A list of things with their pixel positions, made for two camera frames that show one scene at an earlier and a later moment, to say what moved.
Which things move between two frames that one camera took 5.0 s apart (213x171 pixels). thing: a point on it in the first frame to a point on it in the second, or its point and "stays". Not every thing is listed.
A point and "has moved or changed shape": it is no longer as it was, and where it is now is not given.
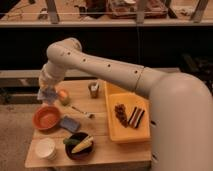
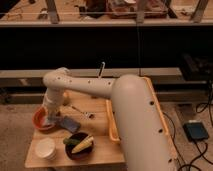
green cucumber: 71,141 stays
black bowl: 82,153 stays
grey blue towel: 49,95 has moved or changed shape
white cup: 46,148 stays
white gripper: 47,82 to 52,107
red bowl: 46,117 stays
